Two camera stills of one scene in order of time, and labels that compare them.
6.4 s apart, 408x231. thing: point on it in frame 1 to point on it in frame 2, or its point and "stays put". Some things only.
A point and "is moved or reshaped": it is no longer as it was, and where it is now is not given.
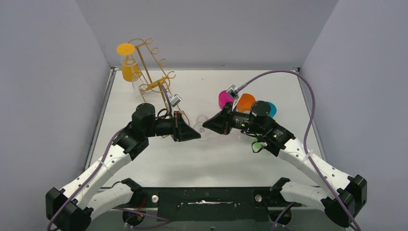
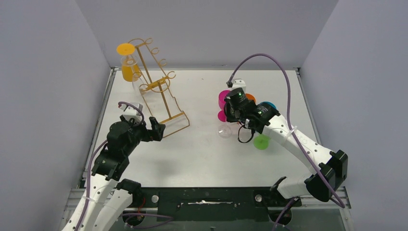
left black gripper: x=176 y=127 to x=151 y=131
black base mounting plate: x=211 y=204 stays put
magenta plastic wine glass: x=223 y=97 stays put
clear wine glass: x=243 y=137 stays put
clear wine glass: x=204 y=132 is moved or reshaped
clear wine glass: x=132 y=60 stays put
